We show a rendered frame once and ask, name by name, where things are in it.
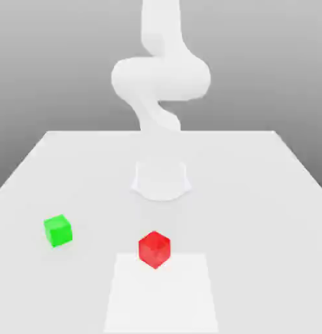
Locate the small red cube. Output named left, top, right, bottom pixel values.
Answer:
left=138, top=230, right=171, bottom=270

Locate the small green cube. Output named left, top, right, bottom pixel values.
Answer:
left=43, top=213, right=74, bottom=248

